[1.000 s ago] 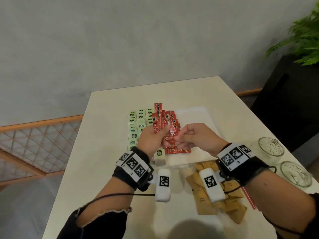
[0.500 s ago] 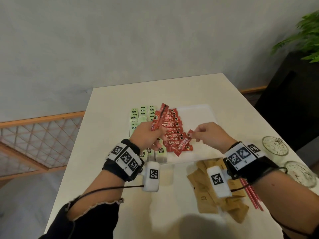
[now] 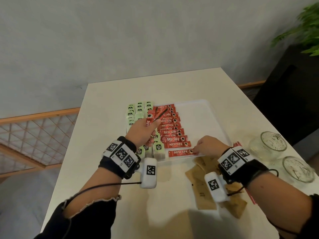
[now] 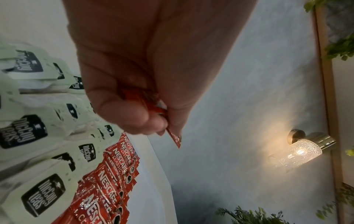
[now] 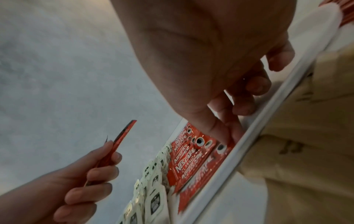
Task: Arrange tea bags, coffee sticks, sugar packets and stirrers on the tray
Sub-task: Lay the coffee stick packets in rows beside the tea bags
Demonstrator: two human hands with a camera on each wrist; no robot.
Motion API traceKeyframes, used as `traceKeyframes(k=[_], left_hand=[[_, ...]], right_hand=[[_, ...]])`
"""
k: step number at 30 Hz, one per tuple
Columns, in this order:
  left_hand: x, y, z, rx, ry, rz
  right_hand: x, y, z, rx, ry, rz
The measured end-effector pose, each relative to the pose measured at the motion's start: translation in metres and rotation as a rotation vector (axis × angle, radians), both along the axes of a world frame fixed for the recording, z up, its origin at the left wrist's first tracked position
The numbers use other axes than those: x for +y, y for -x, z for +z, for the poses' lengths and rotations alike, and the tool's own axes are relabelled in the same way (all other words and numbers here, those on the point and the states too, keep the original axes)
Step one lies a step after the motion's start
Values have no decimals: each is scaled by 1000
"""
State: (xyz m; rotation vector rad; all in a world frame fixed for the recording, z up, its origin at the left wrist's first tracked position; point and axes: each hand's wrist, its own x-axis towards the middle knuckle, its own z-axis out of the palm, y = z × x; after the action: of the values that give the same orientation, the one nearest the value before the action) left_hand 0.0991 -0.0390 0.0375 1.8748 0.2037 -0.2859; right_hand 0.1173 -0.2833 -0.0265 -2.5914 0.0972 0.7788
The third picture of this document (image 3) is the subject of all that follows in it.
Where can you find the person's right hand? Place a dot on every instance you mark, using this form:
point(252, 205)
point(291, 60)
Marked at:
point(211, 146)

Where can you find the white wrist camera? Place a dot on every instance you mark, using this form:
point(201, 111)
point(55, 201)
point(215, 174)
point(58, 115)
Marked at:
point(215, 185)
point(149, 171)

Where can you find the red Nescafe coffee sticks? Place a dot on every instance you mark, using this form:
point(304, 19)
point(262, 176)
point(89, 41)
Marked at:
point(174, 139)

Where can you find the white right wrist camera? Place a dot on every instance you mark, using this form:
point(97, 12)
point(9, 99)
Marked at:
point(215, 185)

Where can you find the clear glass jar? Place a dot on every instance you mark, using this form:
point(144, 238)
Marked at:
point(297, 169)
point(273, 141)

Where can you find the wooden wall rail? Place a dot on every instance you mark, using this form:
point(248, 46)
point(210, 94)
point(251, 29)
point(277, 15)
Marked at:
point(251, 84)

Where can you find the pile of brown sugar packets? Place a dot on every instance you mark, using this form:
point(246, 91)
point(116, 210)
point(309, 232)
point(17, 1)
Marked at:
point(202, 194)

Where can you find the green hanging plant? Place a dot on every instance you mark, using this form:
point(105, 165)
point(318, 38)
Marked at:
point(309, 27)

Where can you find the person's right forearm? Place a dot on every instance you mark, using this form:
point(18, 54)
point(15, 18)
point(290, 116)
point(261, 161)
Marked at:
point(276, 196)

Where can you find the rows of laid tea bags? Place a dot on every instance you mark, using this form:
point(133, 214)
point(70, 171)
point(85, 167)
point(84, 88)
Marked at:
point(139, 104)

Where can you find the black left wristband marker tags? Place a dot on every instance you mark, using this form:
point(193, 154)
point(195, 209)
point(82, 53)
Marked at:
point(119, 153)

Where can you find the red stirrer sticks bundle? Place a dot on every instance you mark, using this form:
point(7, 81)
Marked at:
point(236, 144)

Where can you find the wooden lattice screen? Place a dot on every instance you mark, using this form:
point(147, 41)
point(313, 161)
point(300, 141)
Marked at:
point(37, 115)

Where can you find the person's left forearm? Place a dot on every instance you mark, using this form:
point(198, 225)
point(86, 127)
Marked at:
point(94, 189)

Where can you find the person's left hand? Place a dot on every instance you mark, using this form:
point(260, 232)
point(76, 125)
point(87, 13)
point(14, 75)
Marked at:
point(140, 133)

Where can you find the black furniture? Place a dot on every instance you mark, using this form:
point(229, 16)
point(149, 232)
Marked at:
point(289, 97)

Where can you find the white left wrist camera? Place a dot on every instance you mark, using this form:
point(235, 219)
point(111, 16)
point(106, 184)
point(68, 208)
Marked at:
point(149, 171)

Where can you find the white tray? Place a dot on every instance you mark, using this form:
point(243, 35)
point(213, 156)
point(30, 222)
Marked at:
point(204, 116)

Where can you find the person's black top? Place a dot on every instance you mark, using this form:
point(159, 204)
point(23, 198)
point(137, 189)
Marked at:
point(87, 221)

